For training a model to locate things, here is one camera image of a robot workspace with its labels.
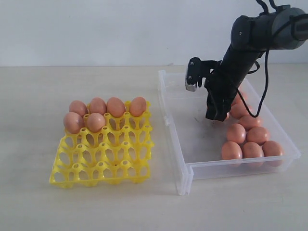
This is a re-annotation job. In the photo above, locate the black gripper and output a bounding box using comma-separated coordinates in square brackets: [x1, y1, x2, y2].
[205, 46, 264, 121]

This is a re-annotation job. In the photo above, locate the brown egg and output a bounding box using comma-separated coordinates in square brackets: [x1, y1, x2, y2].
[262, 141, 284, 157]
[246, 127, 270, 145]
[89, 97, 107, 115]
[106, 97, 126, 118]
[69, 100, 88, 117]
[63, 112, 85, 134]
[129, 97, 147, 117]
[232, 90, 248, 106]
[224, 112, 230, 121]
[87, 113, 106, 132]
[230, 103, 249, 119]
[238, 115, 263, 131]
[227, 123, 246, 144]
[242, 142, 264, 158]
[221, 141, 243, 160]

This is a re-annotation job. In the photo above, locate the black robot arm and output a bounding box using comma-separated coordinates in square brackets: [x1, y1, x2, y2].
[205, 8, 308, 121]

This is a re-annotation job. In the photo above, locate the clear plastic box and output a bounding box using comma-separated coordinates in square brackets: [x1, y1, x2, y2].
[158, 70, 301, 195]

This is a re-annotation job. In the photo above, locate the yellow plastic egg tray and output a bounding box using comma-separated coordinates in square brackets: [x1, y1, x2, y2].
[49, 108, 154, 188]

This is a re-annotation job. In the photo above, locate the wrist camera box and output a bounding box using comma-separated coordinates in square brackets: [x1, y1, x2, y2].
[185, 57, 220, 92]

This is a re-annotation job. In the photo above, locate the black cable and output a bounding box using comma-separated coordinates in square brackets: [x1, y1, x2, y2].
[228, 0, 308, 118]

